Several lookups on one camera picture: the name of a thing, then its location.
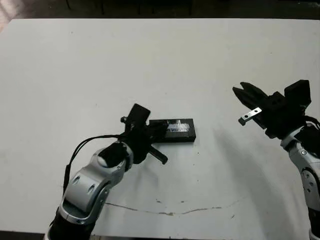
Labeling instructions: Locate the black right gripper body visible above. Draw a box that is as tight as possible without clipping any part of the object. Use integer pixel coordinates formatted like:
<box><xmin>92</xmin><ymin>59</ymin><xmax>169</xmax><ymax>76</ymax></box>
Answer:
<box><xmin>238</xmin><ymin>91</ymin><xmax>307</xmax><ymax>138</ymax></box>

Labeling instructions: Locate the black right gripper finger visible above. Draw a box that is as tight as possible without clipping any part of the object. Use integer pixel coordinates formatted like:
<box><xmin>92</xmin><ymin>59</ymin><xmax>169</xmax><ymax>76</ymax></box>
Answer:
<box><xmin>239</xmin><ymin>81</ymin><xmax>270</xmax><ymax>103</ymax></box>
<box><xmin>232</xmin><ymin>86</ymin><xmax>258</xmax><ymax>111</ymax></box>

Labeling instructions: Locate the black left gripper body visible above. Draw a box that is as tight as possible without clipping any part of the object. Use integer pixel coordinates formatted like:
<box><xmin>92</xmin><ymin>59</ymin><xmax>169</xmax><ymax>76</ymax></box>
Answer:
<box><xmin>124</xmin><ymin>124</ymin><xmax>168</xmax><ymax>165</ymax></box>

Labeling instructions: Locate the black box lid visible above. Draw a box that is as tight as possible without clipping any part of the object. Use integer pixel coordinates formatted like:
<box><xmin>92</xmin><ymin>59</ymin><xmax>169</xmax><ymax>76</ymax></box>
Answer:
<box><xmin>149</xmin><ymin>118</ymin><xmax>197</xmax><ymax>145</ymax></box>

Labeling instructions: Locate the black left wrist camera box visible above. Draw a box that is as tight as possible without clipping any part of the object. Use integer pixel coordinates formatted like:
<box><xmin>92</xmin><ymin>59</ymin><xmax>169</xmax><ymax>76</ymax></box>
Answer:
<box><xmin>120</xmin><ymin>103</ymin><xmax>152</xmax><ymax>128</ymax></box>

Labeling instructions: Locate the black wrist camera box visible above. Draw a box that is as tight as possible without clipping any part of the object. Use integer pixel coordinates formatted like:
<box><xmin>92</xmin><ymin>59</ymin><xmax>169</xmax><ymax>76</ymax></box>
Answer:
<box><xmin>120</xmin><ymin>103</ymin><xmax>152</xmax><ymax>128</ymax></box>
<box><xmin>283</xmin><ymin>79</ymin><xmax>312</xmax><ymax>108</ymax></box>

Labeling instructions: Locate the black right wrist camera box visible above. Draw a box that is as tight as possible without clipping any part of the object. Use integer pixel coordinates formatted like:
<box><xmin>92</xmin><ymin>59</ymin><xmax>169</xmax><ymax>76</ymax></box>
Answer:
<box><xmin>283</xmin><ymin>79</ymin><xmax>312</xmax><ymax>108</ymax></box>

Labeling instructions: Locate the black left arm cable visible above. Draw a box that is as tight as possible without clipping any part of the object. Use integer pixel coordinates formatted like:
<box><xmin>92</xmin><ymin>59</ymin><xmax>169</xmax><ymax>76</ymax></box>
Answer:
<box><xmin>63</xmin><ymin>133</ymin><xmax>126</xmax><ymax>193</ymax></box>

